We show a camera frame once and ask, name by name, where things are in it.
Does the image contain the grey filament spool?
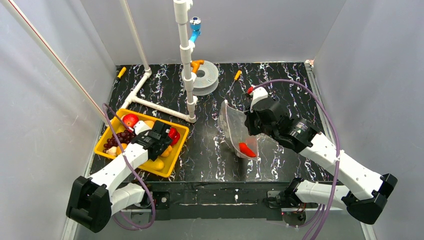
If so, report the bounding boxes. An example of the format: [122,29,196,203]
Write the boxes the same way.
[192,60,220,96]

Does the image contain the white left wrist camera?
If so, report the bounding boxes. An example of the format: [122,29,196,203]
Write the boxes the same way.
[133,120,151,135]

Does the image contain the red toy bell pepper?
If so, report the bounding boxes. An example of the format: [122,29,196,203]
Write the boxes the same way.
[168,127,181,146]

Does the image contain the toy orange fruit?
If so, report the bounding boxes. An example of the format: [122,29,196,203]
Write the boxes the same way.
[115,143,128,156]

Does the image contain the yellow toy bell pepper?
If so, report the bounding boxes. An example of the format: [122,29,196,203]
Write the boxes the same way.
[160,145,173,158]

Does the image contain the clear polka dot zip bag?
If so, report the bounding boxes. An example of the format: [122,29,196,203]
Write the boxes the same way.
[218,99,261,162]

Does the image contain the white pvc pipe stand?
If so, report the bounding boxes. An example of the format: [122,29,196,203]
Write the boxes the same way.
[120,0,197,123]

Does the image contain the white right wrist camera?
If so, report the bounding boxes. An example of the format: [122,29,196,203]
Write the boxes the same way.
[247,86,268,113]

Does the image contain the yellow toy mango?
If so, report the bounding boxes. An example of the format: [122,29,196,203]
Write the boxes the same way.
[138,159,165,172]

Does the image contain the purple toy grapes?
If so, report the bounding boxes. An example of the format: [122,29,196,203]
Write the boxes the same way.
[102,129,137,155]

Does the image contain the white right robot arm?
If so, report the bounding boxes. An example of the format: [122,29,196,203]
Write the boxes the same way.
[244,98,398,225]

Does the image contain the orange toy carrot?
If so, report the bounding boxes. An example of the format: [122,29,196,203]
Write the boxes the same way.
[238,142,257,158]

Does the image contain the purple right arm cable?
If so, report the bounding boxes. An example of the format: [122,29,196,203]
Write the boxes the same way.
[246,79,341,240]

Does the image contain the white toy garlic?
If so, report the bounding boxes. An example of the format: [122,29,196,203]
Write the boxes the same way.
[105,146,117,157]

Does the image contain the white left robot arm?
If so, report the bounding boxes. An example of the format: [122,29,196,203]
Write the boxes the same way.
[65,120,172,233]

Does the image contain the yellow plastic tray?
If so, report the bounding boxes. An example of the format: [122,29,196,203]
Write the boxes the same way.
[94,108,190,178]

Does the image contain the orange clamp handle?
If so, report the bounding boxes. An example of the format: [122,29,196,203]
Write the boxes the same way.
[190,59,205,74]

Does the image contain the red toy apple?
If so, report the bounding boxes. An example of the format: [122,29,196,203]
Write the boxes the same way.
[122,113,139,128]

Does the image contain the toy peach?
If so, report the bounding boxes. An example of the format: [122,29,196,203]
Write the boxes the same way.
[144,120,155,129]

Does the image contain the blue overhead camera mount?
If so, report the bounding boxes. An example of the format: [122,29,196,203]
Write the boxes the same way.
[189,16,201,43]

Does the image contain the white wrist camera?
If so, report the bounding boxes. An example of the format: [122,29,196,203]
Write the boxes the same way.
[133,120,151,135]
[247,86,268,113]

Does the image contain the yellow screwdriver right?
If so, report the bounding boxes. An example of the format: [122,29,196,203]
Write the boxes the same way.
[228,70,242,92]

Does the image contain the aluminium frame rail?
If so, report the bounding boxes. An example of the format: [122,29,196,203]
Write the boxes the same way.
[66,80,387,233]

